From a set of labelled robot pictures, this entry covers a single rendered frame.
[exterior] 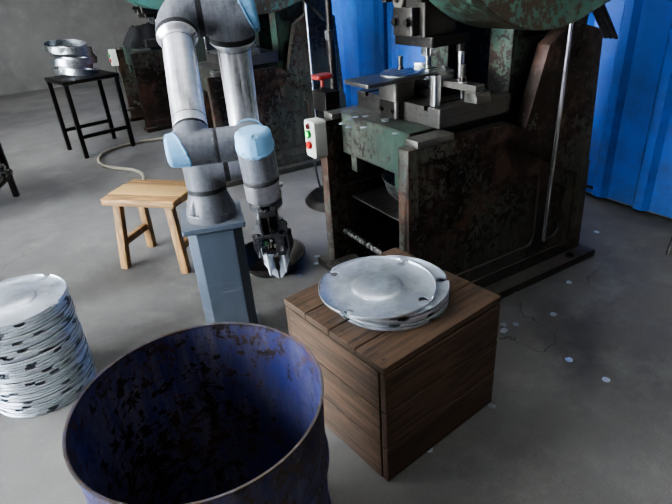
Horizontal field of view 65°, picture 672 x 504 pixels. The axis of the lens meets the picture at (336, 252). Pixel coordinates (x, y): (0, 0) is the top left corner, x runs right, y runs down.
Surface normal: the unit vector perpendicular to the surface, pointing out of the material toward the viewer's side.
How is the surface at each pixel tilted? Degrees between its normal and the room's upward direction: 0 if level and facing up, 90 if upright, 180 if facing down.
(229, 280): 90
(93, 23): 90
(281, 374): 88
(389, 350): 0
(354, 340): 0
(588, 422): 0
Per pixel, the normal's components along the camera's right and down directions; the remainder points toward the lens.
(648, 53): -0.85, 0.29
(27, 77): 0.52, 0.37
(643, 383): -0.07, -0.88
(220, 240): 0.25, 0.43
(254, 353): -0.28, 0.43
